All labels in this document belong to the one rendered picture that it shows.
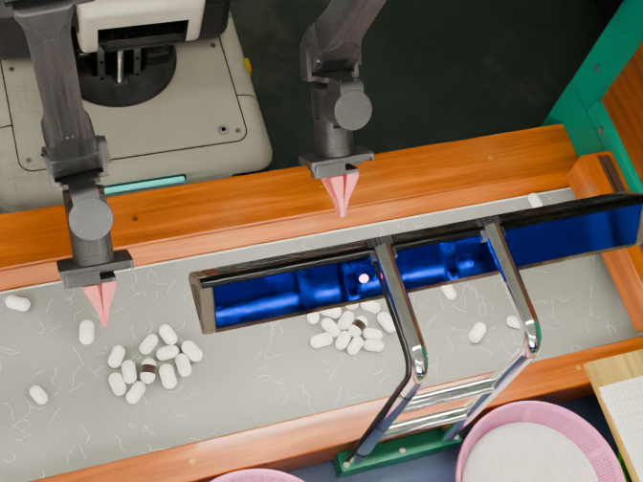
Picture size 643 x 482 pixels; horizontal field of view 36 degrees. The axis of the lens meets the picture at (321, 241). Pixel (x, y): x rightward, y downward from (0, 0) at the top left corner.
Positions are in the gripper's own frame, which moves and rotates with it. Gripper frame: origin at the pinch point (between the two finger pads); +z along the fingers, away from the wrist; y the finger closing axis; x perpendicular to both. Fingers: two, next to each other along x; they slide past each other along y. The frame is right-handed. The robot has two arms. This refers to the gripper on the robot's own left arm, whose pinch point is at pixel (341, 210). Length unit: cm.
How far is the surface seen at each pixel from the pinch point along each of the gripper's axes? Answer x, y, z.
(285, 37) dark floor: 129, 32, -14
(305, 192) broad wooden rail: 12.0, -1.8, -0.7
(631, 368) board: -18, 40, 29
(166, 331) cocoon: -0.2, -29.5, 13.5
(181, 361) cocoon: -3.8, -28.5, 17.3
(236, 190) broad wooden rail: 13.8, -12.9, -2.6
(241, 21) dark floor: 134, 22, -20
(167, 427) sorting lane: -8.3, -32.5, 25.0
